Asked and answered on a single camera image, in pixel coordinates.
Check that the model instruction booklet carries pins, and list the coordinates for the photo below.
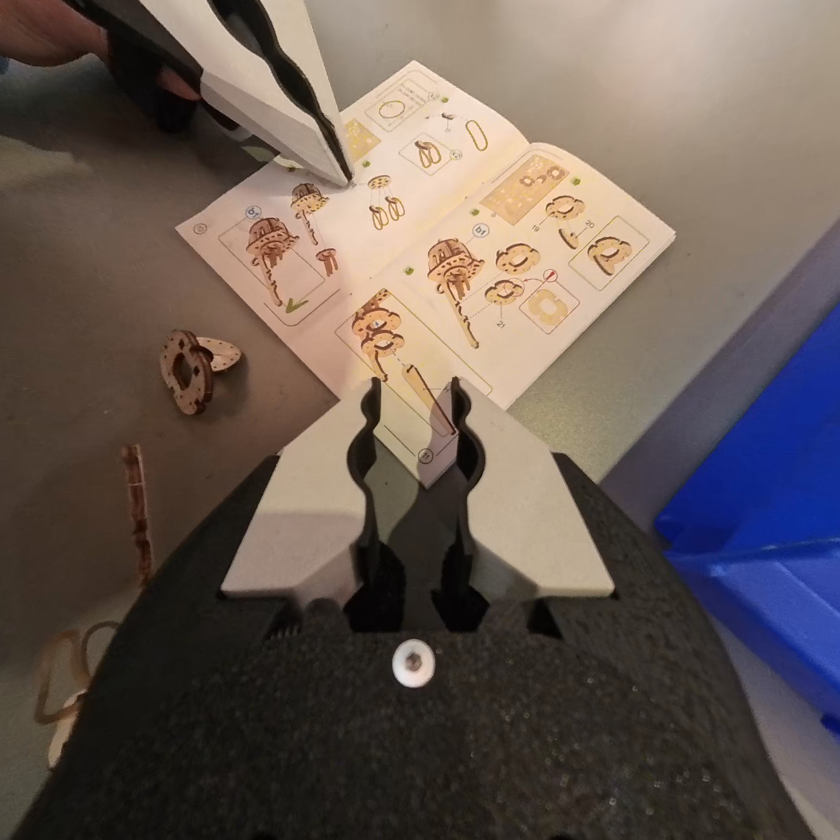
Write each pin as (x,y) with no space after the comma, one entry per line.
(459,197)

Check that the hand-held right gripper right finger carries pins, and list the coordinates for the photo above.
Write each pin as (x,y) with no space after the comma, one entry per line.
(544,518)

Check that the person's left hand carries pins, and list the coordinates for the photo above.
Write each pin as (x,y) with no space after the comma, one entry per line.
(46,33)

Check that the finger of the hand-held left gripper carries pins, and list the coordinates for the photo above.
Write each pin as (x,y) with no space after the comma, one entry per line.
(308,59)
(262,111)

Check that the tan rubber band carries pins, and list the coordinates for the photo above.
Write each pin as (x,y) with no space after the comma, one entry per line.
(46,695)
(88,633)

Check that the wooden oval dotted piece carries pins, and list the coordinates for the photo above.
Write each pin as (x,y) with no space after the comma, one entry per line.
(224,354)

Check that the wooden flower-shaped disc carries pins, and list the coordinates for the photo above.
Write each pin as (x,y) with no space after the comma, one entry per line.
(184,387)

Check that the wooden toothed strip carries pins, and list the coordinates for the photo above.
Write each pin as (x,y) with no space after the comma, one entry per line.
(136,512)

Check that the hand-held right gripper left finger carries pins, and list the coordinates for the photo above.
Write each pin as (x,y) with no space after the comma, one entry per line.
(302,518)

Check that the blue plastic bin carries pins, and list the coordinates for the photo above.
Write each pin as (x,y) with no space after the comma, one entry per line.
(754,492)

